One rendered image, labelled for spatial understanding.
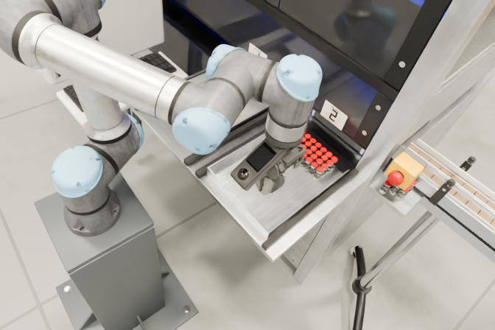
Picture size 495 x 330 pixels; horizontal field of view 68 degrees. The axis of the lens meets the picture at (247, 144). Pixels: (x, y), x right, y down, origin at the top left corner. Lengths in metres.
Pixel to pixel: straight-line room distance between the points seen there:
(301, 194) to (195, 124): 0.63
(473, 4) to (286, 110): 0.42
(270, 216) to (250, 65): 0.52
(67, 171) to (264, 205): 0.51
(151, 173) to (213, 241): 0.55
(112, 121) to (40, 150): 1.47
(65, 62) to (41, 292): 1.46
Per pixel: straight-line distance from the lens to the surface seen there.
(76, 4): 0.80
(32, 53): 0.70
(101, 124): 0.98
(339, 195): 1.14
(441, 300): 2.22
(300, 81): 0.59
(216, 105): 0.55
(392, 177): 1.08
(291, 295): 1.91
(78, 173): 0.96
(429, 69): 0.93
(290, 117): 0.64
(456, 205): 1.23
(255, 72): 0.63
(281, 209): 1.05
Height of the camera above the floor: 1.77
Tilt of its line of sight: 49 degrees down
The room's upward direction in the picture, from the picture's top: 11 degrees clockwise
